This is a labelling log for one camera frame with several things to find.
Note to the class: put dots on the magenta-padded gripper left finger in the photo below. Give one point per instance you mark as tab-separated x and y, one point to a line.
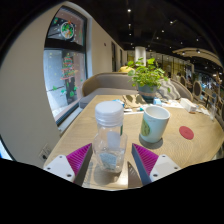
60	166

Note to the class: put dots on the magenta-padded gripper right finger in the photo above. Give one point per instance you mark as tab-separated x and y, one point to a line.
163	166

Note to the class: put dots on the clear bottle with white cap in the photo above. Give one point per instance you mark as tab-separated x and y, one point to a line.
110	115

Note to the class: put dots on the white mug with green print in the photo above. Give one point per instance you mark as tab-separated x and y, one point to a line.
156	128

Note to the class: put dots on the flat round red coaster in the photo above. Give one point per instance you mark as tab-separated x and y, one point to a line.
186	132

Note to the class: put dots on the small blue and white box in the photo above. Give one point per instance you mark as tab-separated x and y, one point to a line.
158	102

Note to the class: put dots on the white and orange box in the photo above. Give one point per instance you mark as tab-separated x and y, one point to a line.
187	104

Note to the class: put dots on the clear plastic cup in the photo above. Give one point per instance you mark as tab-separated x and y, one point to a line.
212	112

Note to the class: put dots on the grey zigzag cushion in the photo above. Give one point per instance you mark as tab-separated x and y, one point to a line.
170	91

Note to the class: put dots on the group of dining chairs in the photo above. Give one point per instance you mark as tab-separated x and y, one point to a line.
197	89

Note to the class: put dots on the green potted plant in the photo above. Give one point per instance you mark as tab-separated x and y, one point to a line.
146	76

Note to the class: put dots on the beige curved sofa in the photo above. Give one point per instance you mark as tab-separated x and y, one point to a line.
103	83

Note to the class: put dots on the ceiling lights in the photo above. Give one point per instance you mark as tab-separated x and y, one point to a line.
129	10

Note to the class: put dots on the white wall socket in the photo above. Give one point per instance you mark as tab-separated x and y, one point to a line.
44	154

